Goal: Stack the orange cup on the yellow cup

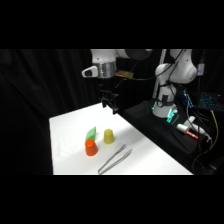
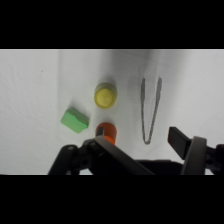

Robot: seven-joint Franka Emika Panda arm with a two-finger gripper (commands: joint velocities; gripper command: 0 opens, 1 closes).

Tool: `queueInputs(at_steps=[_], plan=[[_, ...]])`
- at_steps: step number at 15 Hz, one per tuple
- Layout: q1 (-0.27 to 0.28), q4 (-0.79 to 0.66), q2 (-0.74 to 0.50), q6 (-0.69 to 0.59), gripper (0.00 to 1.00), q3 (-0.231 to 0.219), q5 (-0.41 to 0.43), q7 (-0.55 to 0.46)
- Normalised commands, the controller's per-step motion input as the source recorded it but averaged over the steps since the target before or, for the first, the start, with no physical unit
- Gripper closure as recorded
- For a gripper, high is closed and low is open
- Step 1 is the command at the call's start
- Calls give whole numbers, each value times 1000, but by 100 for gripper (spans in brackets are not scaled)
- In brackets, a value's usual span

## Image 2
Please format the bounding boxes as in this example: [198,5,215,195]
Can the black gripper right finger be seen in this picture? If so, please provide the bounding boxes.
[167,126,224,176]

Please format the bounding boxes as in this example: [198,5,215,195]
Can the metal tongs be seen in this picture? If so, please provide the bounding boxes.
[140,76,163,145]

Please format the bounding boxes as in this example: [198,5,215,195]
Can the green foam block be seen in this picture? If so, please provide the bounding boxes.
[59,106,91,134]

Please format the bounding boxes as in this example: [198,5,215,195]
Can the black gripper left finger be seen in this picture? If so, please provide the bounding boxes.
[48,125,156,176]

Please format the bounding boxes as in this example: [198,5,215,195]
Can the yellow plastic cup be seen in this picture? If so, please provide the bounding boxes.
[93,82,118,110]

